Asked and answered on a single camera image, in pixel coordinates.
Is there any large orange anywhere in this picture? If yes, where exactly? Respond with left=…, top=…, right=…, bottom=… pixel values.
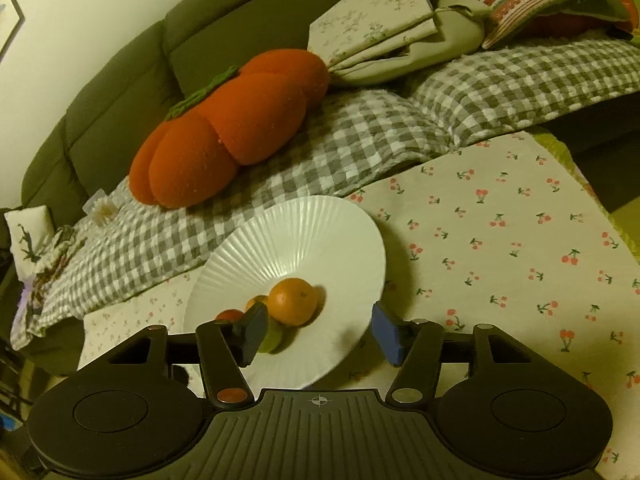
left=267, top=277, right=319, bottom=327

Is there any white ribbed plate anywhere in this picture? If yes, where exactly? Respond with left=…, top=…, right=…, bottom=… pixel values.
left=183, top=196, right=387, bottom=390

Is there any cherry print cloth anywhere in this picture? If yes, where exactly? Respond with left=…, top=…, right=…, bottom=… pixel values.
left=77, top=131, right=640, bottom=480

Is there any floral beige folded sheet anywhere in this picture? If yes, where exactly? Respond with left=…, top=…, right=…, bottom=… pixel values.
left=306, top=0, right=493, bottom=87

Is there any olive green sofa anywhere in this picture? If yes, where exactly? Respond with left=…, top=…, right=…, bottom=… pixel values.
left=20, top=0, right=441, bottom=211

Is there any wall picture frame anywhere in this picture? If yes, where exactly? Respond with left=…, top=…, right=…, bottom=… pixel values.
left=0, top=0, right=26, bottom=58

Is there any orange pumpkin cushion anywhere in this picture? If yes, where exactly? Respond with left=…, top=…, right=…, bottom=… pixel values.
left=129, top=49, right=331, bottom=209

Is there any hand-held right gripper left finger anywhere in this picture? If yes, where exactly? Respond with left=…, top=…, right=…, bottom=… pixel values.
left=106, top=303, right=270, bottom=413

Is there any grey checkered blanket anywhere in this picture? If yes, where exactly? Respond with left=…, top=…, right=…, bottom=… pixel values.
left=10, top=37, right=640, bottom=351

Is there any small white embroidered pillow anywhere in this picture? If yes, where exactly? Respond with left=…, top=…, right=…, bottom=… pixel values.
left=4, top=205, right=55, bottom=281

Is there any small clear plastic packet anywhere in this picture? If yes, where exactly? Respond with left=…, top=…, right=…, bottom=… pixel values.
left=84, top=189, right=117, bottom=226

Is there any green lime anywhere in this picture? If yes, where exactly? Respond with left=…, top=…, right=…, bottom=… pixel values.
left=256, top=316, right=285, bottom=354

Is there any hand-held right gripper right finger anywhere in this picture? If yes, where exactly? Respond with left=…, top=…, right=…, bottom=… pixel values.
left=370, top=301, right=538, bottom=405

